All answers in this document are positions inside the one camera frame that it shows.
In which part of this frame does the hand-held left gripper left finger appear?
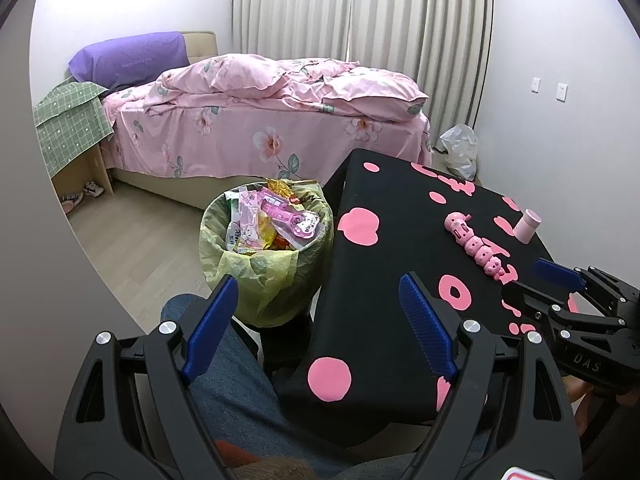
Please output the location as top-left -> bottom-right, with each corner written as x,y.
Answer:
54,274 -> 241,480

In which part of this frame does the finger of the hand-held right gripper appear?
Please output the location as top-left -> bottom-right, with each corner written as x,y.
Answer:
502,281 -> 576,336
532,258 -> 640,311

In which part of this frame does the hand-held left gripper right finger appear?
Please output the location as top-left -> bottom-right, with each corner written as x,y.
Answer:
399,271 -> 586,480

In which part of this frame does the trash bin with yellow bag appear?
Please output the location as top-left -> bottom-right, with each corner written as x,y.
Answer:
199,177 -> 335,330

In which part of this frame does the pink and white candy packet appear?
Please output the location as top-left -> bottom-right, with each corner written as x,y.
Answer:
235,187 -> 266,253

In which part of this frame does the pink cartoon toy packet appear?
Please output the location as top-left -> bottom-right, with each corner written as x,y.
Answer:
257,195 -> 321,250

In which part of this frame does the yellow and red snack packet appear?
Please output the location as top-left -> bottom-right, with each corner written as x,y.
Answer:
265,178 -> 302,202

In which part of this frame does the person's right hand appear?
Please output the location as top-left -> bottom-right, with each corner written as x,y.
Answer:
562,377 -> 640,409

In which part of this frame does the pink cup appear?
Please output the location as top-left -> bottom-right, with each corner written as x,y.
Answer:
515,208 -> 542,243

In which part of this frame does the black table with pink shapes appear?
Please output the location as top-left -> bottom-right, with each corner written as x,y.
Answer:
277,149 -> 581,448

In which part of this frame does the person's leg in jeans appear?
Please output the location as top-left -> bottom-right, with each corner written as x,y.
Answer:
160,295 -> 321,480

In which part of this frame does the brown fuzzy cloth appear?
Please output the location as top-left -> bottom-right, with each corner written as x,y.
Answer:
235,460 -> 312,480

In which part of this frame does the white plastic bag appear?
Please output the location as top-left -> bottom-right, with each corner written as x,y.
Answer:
439,124 -> 478,181

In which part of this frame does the bed with pink floral sheet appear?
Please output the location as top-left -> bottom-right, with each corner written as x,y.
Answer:
102,55 -> 432,211

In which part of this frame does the cardboard nightstand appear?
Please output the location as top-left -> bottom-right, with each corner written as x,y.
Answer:
50,140 -> 115,211

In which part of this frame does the green checked cloth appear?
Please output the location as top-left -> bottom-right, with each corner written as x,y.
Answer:
34,80 -> 116,178

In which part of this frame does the pink floral duvet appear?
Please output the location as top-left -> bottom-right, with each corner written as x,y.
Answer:
157,54 -> 428,121

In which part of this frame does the purple pillow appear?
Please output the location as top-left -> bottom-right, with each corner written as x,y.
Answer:
68,31 -> 190,86

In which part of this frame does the beige headboard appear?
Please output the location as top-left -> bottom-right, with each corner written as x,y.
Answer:
181,31 -> 218,66

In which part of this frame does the beige pleated curtain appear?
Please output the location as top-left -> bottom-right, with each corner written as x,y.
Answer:
232,0 -> 493,126

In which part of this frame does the pink pig toy chain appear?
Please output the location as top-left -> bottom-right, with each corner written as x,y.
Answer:
444,212 -> 506,280

